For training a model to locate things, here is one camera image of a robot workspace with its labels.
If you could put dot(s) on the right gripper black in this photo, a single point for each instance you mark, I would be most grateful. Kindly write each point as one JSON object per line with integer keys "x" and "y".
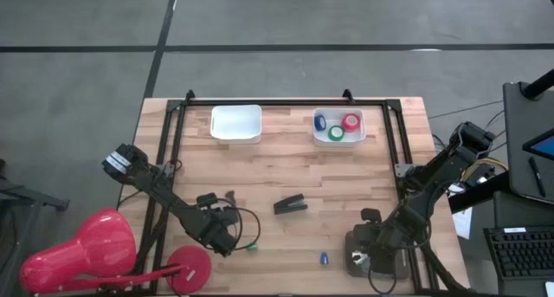
{"x": 383, "y": 240}

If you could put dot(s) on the white paper sheet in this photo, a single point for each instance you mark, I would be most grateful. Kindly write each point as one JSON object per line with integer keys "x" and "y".
{"x": 463, "y": 221}

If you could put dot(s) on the tablet with blue screen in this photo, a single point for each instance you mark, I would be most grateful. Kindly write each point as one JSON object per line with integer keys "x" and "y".
{"x": 543, "y": 146}

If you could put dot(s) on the black pole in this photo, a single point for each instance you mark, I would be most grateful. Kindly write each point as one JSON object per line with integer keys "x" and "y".
{"x": 539, "y": 87}

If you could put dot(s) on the teal mini stapler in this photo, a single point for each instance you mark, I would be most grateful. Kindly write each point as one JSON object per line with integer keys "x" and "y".
{"x": 359, "y": 258}

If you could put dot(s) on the black desk beam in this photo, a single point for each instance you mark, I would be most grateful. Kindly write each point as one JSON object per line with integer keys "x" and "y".
{"x": 476, "y": 197}

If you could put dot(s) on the blue tape roll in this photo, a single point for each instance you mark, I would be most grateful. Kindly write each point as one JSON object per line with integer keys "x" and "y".
{"x": 317, "y": 123}

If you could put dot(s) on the red tape roll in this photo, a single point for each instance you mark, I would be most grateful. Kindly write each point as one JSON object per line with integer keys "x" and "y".
{"x": 345, "y": 123}

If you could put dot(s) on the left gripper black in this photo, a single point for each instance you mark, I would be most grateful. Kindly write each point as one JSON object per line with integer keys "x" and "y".
{"x": 214, "y": 230}

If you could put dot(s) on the red desk lamp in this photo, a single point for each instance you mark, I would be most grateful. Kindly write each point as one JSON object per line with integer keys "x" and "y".
{"x": 86, "y": 249}

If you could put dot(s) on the white plastic bin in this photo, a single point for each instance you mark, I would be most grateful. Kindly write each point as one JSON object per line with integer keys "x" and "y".
{"x": 361, "y": 137}
{"x": 236, "y": 124}

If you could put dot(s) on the dark grey desk top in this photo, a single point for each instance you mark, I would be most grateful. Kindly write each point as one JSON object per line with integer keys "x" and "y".
{"x": 517, "y": 158}

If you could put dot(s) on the black stapler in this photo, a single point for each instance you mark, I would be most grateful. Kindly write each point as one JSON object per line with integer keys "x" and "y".
{"x": 289, "y": 205}

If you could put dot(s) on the black pen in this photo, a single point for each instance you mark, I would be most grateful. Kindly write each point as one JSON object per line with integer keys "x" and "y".
{"x": 537, "y": 178}

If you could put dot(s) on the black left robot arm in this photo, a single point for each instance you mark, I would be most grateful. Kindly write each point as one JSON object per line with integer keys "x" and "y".
{"x": 160, "y": 193}

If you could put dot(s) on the black aluminium table frame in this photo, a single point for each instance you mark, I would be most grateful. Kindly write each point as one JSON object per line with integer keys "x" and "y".
{"x": 281, "y": 102}

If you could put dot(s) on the black keyboard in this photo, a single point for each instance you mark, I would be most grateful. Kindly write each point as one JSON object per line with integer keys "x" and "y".
{"x": 521, "y": 253}

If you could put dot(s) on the green tape roll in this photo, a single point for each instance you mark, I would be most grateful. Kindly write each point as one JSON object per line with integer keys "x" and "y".
{"x": 330, "y": 133}

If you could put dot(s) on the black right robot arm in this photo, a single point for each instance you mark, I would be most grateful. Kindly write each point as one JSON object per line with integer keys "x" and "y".
{"x": 426, "y": 186}

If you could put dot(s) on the small blue staple remover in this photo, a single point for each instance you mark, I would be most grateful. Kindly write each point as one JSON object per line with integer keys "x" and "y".
{"x": 324, "y": 258}

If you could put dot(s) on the small green staple remover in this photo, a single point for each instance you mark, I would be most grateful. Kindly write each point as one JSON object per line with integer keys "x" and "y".
{"x": 252, "y": 247}

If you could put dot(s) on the black metal stand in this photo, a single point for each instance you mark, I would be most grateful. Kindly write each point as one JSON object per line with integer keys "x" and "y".
{"x": 30, "y": 197}

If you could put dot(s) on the black power brick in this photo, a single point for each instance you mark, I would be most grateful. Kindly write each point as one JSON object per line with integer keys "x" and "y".
{"x": 480, "y": 175}

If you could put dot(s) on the grey fabric pouch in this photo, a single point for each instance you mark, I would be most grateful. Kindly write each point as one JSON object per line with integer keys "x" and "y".
{"x": 403, "y": 264}

